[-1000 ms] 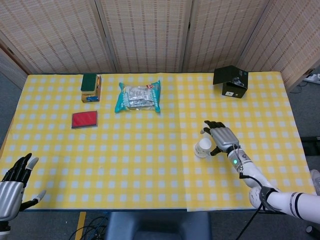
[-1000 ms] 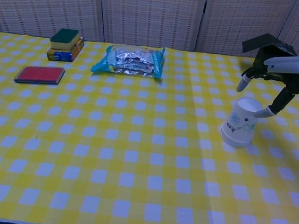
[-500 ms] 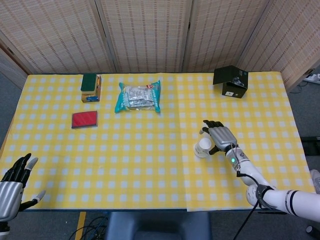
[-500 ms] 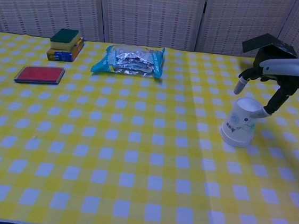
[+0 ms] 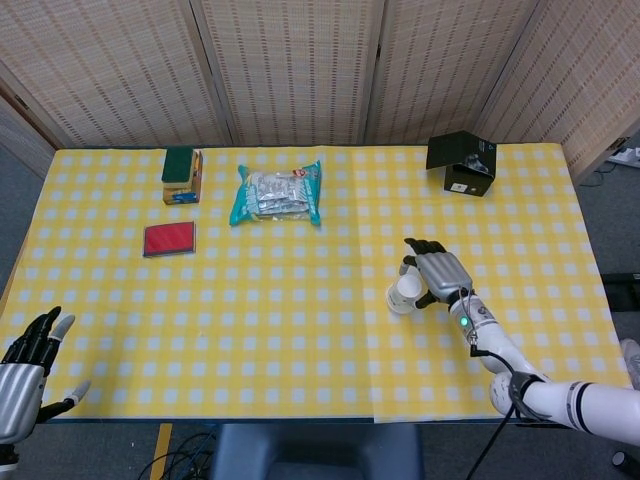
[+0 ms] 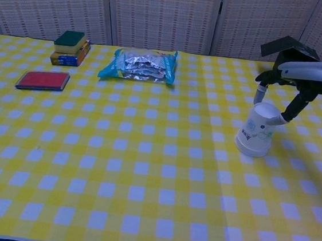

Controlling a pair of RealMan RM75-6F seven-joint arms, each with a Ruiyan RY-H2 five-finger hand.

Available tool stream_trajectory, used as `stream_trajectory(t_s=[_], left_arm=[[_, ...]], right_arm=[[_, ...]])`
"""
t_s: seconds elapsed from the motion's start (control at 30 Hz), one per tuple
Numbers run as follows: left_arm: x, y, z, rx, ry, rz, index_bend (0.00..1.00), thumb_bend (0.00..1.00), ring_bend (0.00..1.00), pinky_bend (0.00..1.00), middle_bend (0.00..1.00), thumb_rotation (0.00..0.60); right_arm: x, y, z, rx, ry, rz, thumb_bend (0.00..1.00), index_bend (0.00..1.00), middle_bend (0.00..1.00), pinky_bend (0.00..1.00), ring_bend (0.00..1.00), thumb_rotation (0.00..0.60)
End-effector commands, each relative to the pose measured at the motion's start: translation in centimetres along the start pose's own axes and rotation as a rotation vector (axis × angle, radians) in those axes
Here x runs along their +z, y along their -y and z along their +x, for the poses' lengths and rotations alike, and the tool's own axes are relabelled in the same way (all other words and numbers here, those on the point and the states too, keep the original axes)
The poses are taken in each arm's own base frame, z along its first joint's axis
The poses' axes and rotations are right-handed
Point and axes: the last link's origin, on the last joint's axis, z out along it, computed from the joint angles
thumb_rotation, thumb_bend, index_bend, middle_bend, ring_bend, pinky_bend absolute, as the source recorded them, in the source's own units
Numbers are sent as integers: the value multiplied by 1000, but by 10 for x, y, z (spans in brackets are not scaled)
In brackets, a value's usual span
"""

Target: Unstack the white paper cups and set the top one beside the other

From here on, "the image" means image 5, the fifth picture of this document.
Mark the white power strip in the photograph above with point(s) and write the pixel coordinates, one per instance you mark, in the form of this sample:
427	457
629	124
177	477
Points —
627	155

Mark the black stand base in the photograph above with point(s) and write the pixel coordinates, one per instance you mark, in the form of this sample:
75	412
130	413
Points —
622	292

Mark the beige woven folding screen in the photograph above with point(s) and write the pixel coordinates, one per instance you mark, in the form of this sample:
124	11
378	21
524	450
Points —
300	65

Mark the green yellow sponge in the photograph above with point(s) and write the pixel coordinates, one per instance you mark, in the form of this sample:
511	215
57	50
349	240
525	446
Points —
178	165

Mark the yellow floor tape strip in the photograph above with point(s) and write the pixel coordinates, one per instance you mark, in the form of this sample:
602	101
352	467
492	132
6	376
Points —
161	450

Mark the yellow white checked tablecloth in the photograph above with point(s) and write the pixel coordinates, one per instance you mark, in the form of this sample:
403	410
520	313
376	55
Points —
280	320

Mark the blue bag of foil packets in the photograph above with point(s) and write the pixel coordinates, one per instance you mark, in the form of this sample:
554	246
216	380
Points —
277	195

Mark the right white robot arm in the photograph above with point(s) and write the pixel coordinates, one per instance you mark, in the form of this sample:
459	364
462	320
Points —
505	350

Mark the dark blue chair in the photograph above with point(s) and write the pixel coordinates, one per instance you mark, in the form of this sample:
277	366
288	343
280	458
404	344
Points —
315	452

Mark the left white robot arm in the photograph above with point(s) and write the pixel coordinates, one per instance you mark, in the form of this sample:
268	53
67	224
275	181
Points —
6	457

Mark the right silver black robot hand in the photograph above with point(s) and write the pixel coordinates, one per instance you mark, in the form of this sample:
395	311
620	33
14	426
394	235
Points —
442	272

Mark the black open cardboard box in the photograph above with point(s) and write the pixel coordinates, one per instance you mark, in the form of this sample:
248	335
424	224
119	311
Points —
462	155

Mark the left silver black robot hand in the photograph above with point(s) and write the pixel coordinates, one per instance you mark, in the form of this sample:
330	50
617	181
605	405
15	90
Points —
17	387

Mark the red ink pad blue case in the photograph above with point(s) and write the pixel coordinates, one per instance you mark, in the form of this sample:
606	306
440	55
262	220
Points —
169	239

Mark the grey white shoe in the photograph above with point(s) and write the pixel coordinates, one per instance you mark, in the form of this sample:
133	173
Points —
631	362

